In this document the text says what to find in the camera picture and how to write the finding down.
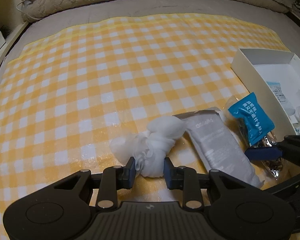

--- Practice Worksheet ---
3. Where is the brown snack clear bag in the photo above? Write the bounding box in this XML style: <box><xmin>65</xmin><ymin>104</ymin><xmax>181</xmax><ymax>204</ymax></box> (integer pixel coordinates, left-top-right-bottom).
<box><xmin>225</xmin><ymin>93</ymin><xmax>283</xmax><ymax>180</ymax></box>

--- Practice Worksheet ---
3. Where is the blue foil packet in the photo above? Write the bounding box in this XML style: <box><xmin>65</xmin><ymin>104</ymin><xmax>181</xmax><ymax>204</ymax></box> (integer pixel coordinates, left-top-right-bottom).
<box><xmin>228</xmin><ymin>92</ymin><xmax>275</xmax><ymax>146</ymax></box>

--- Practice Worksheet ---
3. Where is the white cloth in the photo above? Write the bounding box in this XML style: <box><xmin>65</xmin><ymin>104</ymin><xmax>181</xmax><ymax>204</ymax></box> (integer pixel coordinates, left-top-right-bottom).
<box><xmin>110</xmin><ymin>116</ymin><xmax>186</xmax><ymax>178</ymax></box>

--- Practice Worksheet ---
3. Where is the grey packet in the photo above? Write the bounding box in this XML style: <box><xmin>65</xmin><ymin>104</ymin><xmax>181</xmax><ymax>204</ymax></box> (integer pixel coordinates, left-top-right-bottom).
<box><xmin>176</xmin><ymin>108</ymin><xmax>263</xmax><ymax>188</ymax></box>

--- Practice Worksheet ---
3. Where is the light blue white packet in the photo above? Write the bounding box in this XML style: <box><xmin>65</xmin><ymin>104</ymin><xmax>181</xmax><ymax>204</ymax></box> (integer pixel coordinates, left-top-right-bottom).
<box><xmin>267</xmin><ymin>81</ymin><xmax>295</xmax><ymax>116</ymax></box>

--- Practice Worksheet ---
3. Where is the white shallow cardboard box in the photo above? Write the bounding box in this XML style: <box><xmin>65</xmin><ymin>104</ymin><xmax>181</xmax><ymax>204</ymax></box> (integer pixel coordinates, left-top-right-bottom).
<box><xmin>231</xmin><ymin>48</ymin><xmax>300</xmax><ymax>140</ymax></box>

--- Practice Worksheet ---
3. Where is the yellow checkered blanket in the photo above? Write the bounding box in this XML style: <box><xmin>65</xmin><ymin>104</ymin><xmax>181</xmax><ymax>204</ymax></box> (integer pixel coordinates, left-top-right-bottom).
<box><xmin>0</xmin><ymin>14</ymin><xmax>286</xmax><ymax>239</ymax></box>

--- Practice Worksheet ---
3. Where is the white charging cable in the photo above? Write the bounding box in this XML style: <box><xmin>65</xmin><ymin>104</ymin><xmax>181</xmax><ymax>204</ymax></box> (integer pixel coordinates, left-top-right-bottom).
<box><xmin>16</xmin><ymin>0</ymin><xmax>44</xmax><ymax>22</ymax></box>

